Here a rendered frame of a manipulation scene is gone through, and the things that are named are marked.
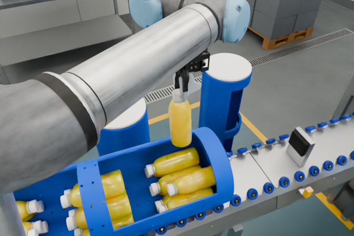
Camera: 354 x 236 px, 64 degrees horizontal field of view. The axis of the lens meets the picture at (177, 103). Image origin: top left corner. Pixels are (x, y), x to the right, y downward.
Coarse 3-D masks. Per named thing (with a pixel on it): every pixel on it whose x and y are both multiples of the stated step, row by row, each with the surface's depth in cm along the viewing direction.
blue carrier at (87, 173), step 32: (96, 160) 92; (128, 160) 108; (224, 160) 92; (32, 192) 100; (96, 192) 82; (128, 192) 110; (224, 192) 93; (64, 224) 102; (96, 224) 81; (128, 224) 85; (160, 224) 90
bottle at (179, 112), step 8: (176, 104) 81; (184, 104) 82; (176, 112) 82; (184, 112) 82; (176, 120) 83; (184, 120) 83; (176, 128) 85; (184, 128) 85; (176, 136) 87; (184, 136) 87; (176, 144) 90; (184, 144) 89
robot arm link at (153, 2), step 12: (132, 0) 52; (144, 0) 51; (156, 0) 51; (168, 0) 51; (180, 0) 49; (132, 12) 54; (144, 12) 52; (156, 12) 51; (168, 12) 51; (144, 24) 54
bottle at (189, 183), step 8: (208, 168) 99; (184, 176) 96; (192, 176) 96; (200, 176) 96; (208, 176) 97; (176, 184) 95; (184, 184) 94; (192, 184) 95; (200, 184) 96; (208, 184) 97; (176, 192) 95; (184, 192) 95; (192, 192) 96
